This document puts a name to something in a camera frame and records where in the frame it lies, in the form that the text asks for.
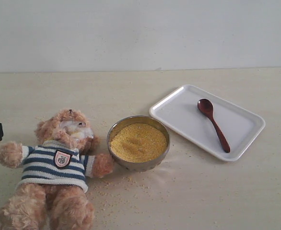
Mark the stainless steel bowl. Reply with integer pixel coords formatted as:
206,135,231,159
107,115,170,172

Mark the dark red wooden spoon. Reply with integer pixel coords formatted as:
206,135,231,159
197,98,231,153

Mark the yellow millet grain in bowl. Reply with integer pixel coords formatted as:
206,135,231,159
110,123,167,163

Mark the white rectangular plastic tray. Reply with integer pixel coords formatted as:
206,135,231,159
149,84,266,162

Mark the plush teddy bear striped sweater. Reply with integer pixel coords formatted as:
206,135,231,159
0,109,114,230

